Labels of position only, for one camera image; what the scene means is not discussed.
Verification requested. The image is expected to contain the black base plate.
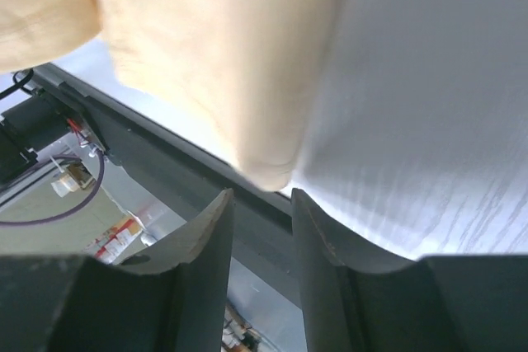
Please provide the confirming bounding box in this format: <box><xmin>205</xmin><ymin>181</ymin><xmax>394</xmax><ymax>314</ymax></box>
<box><xmin>34</xmin><ymin>63</ymin><xmax>300</xmax><ymax>305</ymax></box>

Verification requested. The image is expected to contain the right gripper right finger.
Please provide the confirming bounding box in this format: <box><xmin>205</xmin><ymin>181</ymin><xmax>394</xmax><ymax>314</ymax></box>
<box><xmin>291</xmin><ymin>189</ymin><xmax>527</xmax><ymax>351</ymax></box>

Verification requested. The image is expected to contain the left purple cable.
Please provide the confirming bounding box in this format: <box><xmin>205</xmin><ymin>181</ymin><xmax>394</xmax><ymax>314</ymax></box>
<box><xmin>0</xmin><ymin>153</ymin><xmax>106</xmax><ymax>228</ymax></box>

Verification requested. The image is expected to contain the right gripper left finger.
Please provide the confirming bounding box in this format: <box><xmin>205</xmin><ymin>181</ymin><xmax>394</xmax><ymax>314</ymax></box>
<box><xmin>1</xmin><ymin>190</ymin><xmax>233</xmax><ymax>351</ymax></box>

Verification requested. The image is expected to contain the cream yellow t shirt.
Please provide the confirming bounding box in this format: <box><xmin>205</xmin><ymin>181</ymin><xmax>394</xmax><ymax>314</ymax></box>
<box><xmin>1</xmin><ymin>0</ymin><xmax>344</xmax><ymax>191</ymax></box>

